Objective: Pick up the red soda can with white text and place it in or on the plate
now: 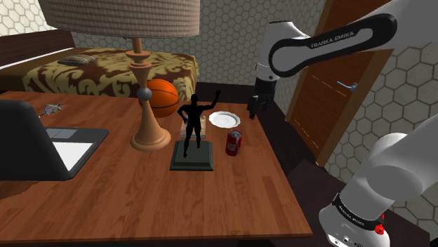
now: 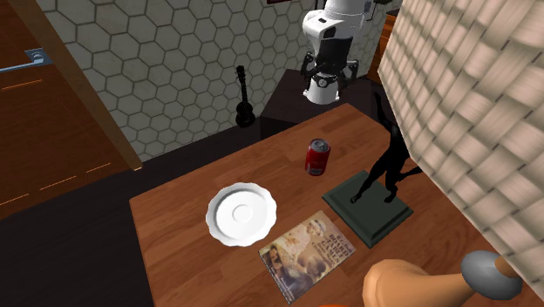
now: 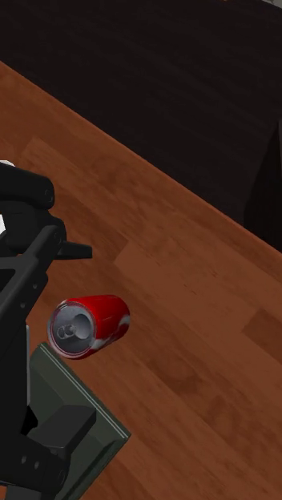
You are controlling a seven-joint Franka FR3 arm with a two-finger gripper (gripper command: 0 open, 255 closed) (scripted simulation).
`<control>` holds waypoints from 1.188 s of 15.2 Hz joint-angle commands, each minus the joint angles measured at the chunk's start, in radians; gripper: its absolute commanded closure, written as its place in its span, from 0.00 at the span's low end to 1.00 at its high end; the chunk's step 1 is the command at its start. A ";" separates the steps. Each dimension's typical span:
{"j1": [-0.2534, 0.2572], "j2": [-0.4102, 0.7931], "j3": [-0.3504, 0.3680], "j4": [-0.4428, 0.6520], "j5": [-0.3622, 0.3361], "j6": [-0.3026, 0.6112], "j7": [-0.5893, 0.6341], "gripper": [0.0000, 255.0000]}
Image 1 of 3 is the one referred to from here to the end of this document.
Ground white plate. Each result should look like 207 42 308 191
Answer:
208 110 241 130

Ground black laptop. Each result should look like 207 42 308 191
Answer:
0 99 110 182

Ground bed with brown patterned cover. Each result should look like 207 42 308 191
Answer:
0 29 200 101

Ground black figure statue green base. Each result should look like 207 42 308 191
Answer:
169 89 223 172

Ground striped olive pillow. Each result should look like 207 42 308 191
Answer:
57 53 99 67

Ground small grey metal ornament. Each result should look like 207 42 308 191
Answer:
37 102 65 119

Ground orange basketball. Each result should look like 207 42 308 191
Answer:
138 78 180 119

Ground wooden table lamp beige shade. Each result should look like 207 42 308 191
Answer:
37 0 201 152

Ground brown door blue handle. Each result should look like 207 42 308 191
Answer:
284 0 395 168

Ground red drink can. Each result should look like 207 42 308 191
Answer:
225 130 243 157

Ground wooden desk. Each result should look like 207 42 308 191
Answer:
0 90 314 247

